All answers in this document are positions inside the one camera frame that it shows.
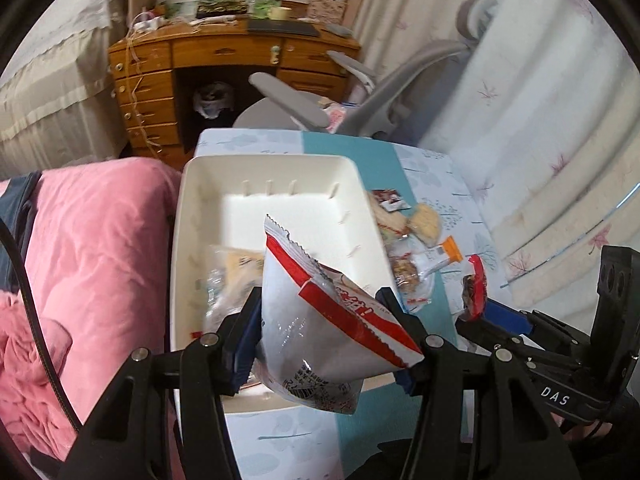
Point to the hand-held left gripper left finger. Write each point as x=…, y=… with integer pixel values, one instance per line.
x=244, y=360

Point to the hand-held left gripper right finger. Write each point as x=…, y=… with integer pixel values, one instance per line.
x=409, y=382

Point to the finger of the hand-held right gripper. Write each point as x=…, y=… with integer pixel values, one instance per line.
x=505, y=316
x=475, y=331

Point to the dark red snack packet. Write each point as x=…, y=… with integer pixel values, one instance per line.
x=475, y=290

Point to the white red snack bag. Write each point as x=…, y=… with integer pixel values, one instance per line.
x=310, y=330

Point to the clear packet with orange label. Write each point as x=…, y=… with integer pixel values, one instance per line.
x=447, y=249

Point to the clear packet of nut snacks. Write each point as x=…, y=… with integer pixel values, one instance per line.
x=407, y=272

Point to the small yellow cookie packet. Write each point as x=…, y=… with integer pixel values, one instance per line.
x=425, y=222

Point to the white plastic tray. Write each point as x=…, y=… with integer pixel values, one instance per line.
x=280, y=210

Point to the small dark brown packet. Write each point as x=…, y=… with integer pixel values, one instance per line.
x=389, y=197

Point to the pink fleece blanket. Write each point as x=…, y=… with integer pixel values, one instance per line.
x=100, y=260

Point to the white floral curtain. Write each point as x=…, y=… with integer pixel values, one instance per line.
x=550, y=135

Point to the crumpled pink fleece cloth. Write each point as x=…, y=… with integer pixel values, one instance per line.
x=25, y=360

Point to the grey office chair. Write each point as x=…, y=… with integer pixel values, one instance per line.
x=390, y=110

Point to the white pink packet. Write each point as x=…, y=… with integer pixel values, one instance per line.
x=336, y=115

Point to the navy blue cloth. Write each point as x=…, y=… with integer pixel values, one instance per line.
x=15, y=240

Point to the trash bag bin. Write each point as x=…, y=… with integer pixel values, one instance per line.
x=212, y=100

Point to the wooden desk with drawers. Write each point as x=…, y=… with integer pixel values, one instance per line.
x=225, y=50

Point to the grey pouch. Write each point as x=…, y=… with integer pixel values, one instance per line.
x=339, y=30

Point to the black laptop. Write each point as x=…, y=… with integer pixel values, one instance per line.
x=282, y=26

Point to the white power strip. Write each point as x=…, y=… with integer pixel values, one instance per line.
x=150, y=22

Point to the dark printed box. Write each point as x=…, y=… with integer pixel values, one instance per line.
x=222, y=8

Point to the patterned cardboard box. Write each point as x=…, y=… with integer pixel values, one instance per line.
x=325, y=7

